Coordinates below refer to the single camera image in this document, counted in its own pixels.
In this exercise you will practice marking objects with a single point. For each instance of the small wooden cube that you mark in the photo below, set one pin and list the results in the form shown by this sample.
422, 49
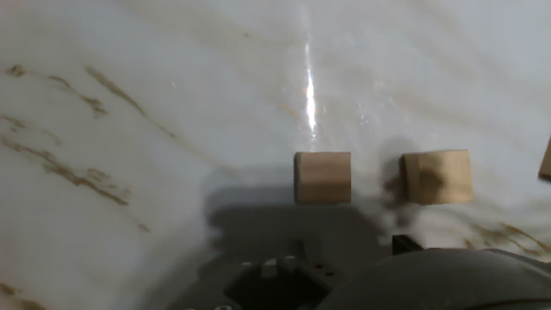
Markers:
546, 161
323, 177
437, 176

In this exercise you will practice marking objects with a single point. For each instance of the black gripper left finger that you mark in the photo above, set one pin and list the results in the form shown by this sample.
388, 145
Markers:
301, 269

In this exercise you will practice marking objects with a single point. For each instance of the marble pattern sheet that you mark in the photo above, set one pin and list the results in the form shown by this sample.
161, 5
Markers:
172, 86

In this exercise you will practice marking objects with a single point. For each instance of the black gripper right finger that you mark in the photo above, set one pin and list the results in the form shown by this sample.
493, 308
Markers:
402, 244

